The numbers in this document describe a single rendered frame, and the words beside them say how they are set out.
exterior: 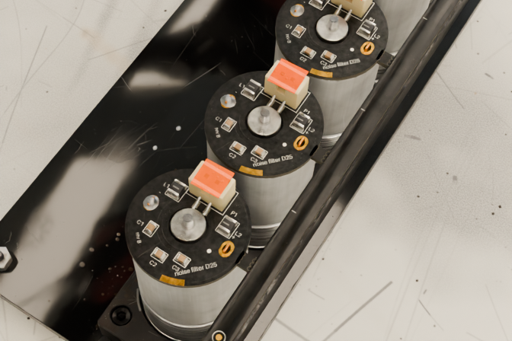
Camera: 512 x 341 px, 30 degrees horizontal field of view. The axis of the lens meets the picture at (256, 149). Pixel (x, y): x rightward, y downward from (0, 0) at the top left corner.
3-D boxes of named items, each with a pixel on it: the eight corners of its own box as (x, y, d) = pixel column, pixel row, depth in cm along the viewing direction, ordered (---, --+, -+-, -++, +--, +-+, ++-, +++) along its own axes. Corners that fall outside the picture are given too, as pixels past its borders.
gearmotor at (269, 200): (190, 227, 24) (182, 134, 20) (242, 156, 25) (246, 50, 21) (271, 278, 24) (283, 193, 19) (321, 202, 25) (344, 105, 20)
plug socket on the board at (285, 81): (257, 100, 20) (257, 84, 20) (278, 72, 21) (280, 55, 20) (289, 119, 20) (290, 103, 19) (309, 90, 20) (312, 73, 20)
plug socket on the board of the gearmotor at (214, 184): (181, 202, 19) (180, 188, 19) (205, 170, 19) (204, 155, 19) (214, 222, 19) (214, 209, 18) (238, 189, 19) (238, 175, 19)
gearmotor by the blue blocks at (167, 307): (124, 317, 23) (100, 240, 19) (181, 238, 24) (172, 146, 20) (208, 372, 23) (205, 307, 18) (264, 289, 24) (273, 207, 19)
